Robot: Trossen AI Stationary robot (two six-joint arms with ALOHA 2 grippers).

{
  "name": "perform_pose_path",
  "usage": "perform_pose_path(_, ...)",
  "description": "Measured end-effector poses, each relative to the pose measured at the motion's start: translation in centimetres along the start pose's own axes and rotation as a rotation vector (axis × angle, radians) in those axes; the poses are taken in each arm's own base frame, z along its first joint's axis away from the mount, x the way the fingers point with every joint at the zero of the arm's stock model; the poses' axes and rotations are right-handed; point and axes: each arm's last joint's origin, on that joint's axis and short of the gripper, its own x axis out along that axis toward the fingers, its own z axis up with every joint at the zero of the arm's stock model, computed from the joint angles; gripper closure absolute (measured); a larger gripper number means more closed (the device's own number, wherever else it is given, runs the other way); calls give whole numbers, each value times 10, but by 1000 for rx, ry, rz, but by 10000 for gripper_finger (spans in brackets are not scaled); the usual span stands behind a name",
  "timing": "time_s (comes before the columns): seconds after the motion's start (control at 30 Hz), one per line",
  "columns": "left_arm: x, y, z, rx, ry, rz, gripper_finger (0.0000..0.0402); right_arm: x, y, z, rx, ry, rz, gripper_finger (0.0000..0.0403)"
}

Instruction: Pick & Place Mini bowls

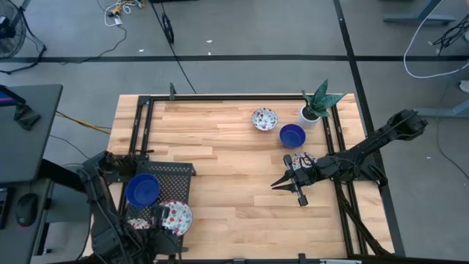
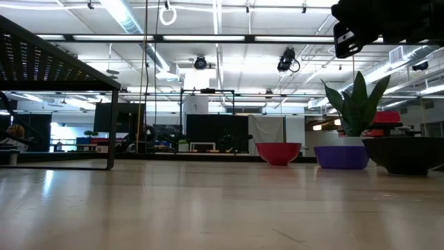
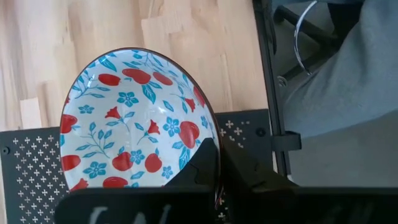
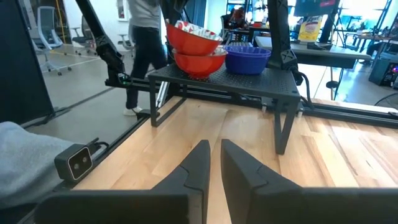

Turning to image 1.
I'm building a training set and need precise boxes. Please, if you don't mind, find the white plant pot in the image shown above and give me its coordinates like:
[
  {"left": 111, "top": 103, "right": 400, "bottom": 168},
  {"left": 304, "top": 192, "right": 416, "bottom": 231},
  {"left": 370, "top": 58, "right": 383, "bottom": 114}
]
[{"left": 298, "top": 105, "right": 322, "bottom": 130}]

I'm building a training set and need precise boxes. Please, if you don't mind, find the yellow floor cable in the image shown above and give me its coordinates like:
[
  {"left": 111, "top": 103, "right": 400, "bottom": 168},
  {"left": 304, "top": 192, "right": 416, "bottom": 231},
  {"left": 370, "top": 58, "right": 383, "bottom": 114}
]
[{"left": 54, "top": 111, "right": 111, "bottom": 135}]

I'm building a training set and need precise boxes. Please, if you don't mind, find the white cable tangle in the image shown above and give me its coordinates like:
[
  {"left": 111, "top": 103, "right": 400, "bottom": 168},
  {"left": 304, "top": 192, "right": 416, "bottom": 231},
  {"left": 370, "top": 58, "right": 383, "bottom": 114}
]
[{"left": 103, "top": 0, "right": 144, "bottom": 29}]

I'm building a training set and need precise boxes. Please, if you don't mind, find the grey desk leg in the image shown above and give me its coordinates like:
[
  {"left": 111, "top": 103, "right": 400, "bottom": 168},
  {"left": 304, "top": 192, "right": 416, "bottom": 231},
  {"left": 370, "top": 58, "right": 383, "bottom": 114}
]
[
  {"left": 413, "top": 99, "right": 469, "bottom": 119},
  {"left": 383, "top": 0, "right": 457, "bottom": 26}
]

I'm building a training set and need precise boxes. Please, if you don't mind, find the red bowl floral inside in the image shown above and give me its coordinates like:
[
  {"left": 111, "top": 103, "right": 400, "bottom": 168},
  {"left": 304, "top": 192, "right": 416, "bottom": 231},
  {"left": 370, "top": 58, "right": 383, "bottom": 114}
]
[
  {"left": 156, "top": 199, "right": 194, "bottom": 237},
  {"left": 251, "top": 107, "right": 278, "bottom": 132}
]

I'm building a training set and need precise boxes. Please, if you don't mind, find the blue plastic bowl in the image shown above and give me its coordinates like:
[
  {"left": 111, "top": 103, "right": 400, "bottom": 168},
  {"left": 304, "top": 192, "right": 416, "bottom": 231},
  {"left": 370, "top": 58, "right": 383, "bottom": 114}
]
[
  {"left": 278, "top": 123, "right": 307, "bottom": 150},
  {"left": 125, "top": 172, "right": 161, "bottom": 209}
]

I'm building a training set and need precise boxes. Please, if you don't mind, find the black bowl floral inside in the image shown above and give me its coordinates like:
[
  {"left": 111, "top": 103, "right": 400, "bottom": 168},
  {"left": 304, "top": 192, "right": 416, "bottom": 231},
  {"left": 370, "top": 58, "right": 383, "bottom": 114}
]
[
  {"left": 289, "top": 151, "right": 318, "bottom": 172},
  {"left": 126, "top": 217, "right": 152, "bottom": 231}
]

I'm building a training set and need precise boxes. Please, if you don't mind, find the black desk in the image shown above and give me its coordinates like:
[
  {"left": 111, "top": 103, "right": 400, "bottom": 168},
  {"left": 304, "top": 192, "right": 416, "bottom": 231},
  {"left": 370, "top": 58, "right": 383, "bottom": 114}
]
[{"left": 0, "top": 84, "right": 64, "bottom": 184}]

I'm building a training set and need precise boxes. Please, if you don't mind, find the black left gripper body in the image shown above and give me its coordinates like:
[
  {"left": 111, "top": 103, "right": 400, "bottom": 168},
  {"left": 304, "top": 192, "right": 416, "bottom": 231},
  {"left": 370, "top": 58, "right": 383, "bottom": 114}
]
[{"left": 144, "top": 204, "right": 186, "bottom": 257}]

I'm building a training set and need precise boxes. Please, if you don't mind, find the black desk monitor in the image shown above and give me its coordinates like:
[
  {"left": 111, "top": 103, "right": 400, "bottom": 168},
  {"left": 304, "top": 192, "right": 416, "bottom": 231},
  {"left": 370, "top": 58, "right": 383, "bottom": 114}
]
[{"left": 0, "top": 84, "right": 26, "bottom": 108}]

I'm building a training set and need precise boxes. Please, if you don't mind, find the white floor cable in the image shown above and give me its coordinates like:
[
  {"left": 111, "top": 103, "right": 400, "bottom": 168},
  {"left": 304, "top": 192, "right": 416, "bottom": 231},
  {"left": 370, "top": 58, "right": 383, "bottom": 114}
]
[{"left": 402, "top": 0, "right": 469, "bottom": 80}]

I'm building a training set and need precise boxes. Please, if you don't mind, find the black cable bundle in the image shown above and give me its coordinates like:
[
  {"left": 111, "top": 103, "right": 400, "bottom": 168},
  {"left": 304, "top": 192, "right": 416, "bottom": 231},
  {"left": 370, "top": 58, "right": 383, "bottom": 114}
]
[{"left": 432, "top": 13, "right": 469, "bottom": 56}]

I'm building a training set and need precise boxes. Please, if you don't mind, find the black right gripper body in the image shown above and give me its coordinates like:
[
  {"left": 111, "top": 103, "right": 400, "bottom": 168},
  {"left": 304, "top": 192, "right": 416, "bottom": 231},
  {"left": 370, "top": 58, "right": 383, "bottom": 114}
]
[{"left": 282, "top": 153, "right": 333, "bottom": 208}]

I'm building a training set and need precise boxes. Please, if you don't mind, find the green snake plant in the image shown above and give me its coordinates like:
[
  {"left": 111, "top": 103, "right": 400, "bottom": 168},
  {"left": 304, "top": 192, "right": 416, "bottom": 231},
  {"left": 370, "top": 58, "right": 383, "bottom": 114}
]
[{"left": 300, "top": 78, "right": 347, "bottom": 119}]

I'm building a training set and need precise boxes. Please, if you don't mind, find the black floor fan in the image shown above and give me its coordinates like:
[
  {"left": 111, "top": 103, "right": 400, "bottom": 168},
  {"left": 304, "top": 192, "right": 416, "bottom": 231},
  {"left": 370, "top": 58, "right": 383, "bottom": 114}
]
[{"left": 0, "top": 0, "right": 48, "bottom": 74}]

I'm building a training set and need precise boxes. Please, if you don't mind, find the black perforated metal shelf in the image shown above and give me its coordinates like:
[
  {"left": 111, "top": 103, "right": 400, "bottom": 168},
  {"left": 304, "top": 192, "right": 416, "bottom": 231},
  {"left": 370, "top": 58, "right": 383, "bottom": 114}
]
[{"left": 119, "top": 161, "right": 197, "bottom": 254}]

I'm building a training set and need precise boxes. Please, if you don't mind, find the black computer mouse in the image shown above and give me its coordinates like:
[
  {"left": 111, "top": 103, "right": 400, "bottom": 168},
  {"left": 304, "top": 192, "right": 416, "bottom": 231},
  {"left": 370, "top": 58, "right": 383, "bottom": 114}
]
[{"left": 14, "top": 193, "right": 39, "bottom": 228}]

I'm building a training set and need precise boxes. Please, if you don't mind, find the thin black floor cable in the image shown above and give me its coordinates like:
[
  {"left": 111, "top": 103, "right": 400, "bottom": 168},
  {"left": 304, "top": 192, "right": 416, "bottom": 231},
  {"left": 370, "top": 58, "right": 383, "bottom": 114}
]
[{"left": 49, "top": 133, "right": 91, "bottom": 159}]

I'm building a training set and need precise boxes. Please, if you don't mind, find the black aluminium table frame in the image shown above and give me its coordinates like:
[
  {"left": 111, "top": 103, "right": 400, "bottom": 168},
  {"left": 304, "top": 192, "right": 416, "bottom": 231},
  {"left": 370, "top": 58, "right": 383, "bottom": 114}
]
[{"left": 82, "top": 92, "right": 395, "bottom": 264}]

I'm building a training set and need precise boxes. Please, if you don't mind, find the black hanging cable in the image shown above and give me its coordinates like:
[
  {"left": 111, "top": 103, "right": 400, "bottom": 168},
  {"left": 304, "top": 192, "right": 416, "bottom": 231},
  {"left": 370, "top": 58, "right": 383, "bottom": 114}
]
[{"left": 149, "top": 0, "right": 198, "bottom": 95}]

